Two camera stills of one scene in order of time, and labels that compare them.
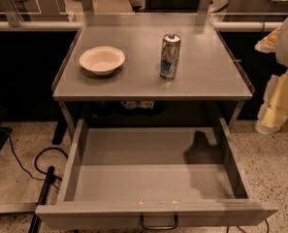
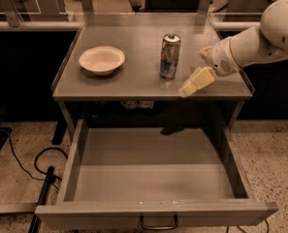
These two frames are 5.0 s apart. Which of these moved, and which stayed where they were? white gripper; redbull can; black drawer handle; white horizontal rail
Moved: white gripper
Stayed: white horizontal rail; redbull can; black drawer handle
